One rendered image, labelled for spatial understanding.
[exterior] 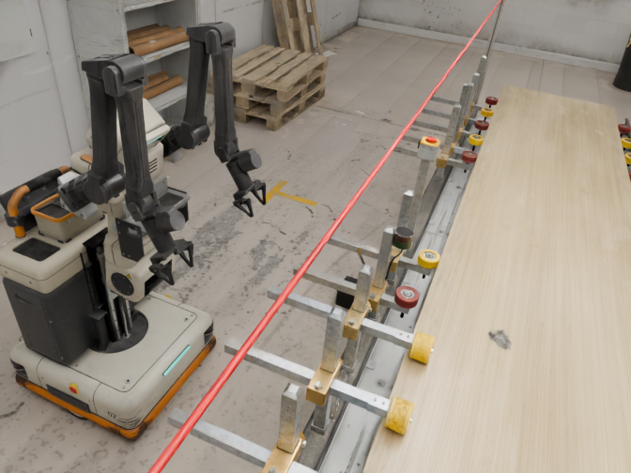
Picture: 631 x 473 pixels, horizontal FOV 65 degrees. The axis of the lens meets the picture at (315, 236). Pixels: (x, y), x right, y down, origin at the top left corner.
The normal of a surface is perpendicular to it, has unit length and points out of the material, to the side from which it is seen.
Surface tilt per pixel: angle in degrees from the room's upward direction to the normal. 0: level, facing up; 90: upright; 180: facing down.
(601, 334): 0
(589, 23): 90
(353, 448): 0
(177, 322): 0
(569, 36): 90
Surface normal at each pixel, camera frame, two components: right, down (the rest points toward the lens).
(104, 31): -0.39, 0.51
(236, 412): 0.08, -0.81
